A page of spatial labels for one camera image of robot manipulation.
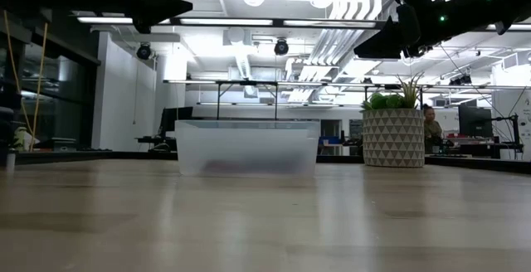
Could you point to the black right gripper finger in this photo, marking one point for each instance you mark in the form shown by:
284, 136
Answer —
388, 40
379, 56

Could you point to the translucent plastic container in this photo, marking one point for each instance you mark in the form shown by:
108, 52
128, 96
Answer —
249, 147

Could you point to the long ceiling light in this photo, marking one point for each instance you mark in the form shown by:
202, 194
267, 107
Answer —
226, 21
108, 20

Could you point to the green potted plant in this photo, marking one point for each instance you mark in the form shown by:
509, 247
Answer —
383, 101

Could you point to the white triangle-patterned plant pot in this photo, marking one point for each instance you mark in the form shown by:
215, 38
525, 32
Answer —
393, 139

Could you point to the person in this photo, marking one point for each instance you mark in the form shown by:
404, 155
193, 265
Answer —
431, 129

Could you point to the blue bin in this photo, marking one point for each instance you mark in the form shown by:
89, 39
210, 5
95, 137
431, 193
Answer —
329, 140

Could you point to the black computer monitor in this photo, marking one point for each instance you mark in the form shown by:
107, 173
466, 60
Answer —
178, 118
475, 120

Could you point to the black desk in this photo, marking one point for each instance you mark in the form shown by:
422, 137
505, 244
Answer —
477, 147

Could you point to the grey box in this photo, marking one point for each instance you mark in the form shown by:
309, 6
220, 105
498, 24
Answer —
62, 143

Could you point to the black ceiling camera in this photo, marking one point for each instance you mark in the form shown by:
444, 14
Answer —
460, 80
144, 51
281, 47

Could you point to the black metal frame stand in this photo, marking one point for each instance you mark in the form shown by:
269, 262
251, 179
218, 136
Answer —
249, 83

